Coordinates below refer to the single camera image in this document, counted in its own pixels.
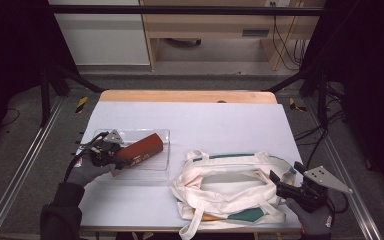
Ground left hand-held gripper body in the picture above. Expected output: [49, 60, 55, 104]
[79, 129, 125, 168]

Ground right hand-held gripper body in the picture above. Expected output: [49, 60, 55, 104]
[275, 165, 354, 214]

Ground red-brown box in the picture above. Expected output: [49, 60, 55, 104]
[114, 132, 165, 169]

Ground clear plastic container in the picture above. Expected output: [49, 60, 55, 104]
[85, 128, 171, 183]

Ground cream canvas tote bag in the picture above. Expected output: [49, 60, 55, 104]
[169, 149, 298, 240]

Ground person's left hand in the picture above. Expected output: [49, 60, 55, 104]
[65, 156, 116, 188]

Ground person's right hand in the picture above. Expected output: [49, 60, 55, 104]
[284, 197, 335, 236]

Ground yellow-black tape strip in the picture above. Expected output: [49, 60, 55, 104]
[288, 97, 308, 113]
[75, 96, 90, 114]

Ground pale blue table mat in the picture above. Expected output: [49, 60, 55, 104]
[74, 101, 304, 232]

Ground white cabinet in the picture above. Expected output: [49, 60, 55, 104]
[48, 0, 151, 66]

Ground black object under desk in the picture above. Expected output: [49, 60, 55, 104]
[164, 37, 203, 48]

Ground light wooden desk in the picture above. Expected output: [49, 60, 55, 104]
[139, 0, 328, 72]

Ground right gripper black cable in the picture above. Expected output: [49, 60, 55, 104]
[325, 191, 350, 215]

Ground black floor cables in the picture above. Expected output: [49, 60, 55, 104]
[294, 81, 347, 169]

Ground black frame leg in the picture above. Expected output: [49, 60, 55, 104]
[265, 64, 330, 129]
[39, 62, 105, 128]

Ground thin black floor cable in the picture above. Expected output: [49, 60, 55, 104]
[0, 107, 21, 128]

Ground hanging black cables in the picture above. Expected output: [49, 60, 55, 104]
[271, 1, 310, 71]

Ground black frame crossbar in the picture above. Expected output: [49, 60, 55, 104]
[48, 4, 326, 17]

